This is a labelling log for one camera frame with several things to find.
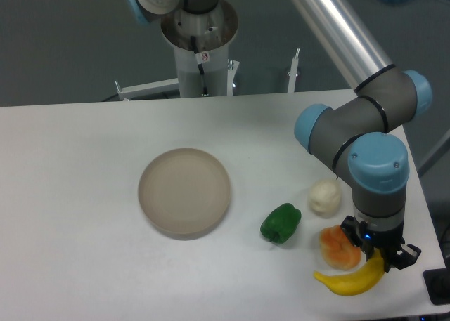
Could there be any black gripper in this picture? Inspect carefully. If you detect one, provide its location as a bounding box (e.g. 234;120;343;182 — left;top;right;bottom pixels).
340;214;422;273

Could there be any yellow banana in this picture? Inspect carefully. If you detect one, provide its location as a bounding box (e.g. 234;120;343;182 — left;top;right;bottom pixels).
313;249;385;296

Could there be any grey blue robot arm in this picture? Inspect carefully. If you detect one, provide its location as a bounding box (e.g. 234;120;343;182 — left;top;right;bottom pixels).
128;0;432;270

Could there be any orange knotted bread roll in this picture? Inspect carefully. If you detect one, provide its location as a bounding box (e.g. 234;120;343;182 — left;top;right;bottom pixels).
319;225;361;270

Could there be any black box at table edge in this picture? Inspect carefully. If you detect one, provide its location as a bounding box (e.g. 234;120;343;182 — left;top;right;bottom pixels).
423;268;449;306

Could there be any white garlic bulb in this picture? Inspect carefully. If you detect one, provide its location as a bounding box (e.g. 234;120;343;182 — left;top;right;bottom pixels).
307;178;342;217

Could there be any green bell pepper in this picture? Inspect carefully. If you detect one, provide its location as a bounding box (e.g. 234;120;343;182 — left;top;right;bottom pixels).
259;203;302;244

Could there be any beige round plate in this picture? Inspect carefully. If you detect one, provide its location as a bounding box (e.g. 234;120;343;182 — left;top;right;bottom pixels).
138;148;231;240

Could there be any white upright bracket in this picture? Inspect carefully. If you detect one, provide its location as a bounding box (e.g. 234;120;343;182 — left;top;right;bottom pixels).
287;48;300;93

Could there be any black cable on pedestal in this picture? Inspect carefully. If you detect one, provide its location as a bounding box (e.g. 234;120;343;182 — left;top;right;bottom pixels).
189;35;210;98

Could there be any white metal base bracket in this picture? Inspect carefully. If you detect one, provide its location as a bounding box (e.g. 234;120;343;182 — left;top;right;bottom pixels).
115;78;179;100

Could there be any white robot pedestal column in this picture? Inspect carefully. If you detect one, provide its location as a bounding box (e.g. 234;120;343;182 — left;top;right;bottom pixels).
161;0;238;98

